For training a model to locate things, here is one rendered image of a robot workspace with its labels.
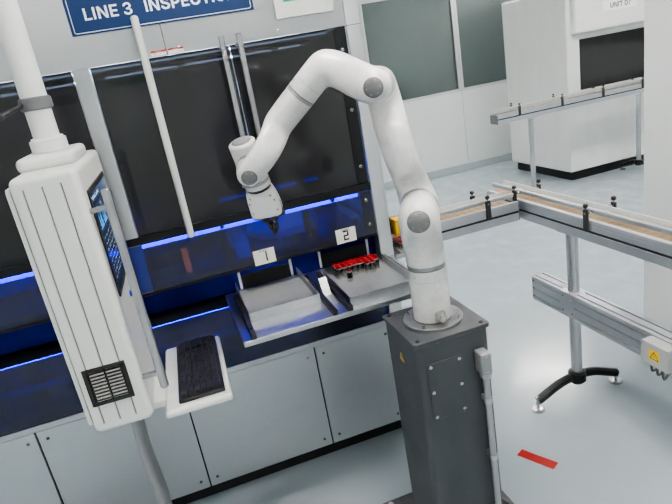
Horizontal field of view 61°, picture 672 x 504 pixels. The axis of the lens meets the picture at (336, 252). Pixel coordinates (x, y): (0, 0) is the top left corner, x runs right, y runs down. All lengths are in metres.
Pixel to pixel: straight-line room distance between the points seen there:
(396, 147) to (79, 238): 0.89
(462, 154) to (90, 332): 6.58
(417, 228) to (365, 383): 1.12
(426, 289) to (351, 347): 0.80
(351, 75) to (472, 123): 6.28
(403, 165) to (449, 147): 6.04
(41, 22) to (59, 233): 0.79
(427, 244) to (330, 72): 0.56
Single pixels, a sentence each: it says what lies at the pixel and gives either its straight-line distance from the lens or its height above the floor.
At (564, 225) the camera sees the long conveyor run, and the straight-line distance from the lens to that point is 2.60.
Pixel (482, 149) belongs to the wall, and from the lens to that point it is 7.97.
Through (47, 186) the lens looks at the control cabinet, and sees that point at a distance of 1.62.
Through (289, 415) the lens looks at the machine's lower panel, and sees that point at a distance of 2.56.
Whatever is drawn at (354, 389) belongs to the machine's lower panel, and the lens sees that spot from 2.60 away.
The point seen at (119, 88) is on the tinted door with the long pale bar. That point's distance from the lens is 2.14.
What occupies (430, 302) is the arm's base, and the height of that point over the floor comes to 0.95.
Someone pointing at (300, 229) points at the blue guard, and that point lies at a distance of 2.26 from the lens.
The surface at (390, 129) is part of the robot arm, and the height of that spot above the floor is 1.48.
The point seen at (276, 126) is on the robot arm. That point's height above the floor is 1.54.
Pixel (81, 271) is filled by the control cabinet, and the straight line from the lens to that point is 1.66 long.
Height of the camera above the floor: 1.70
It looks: 19 degrees down
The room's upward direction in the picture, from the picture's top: 10 degrees counter-clockwise
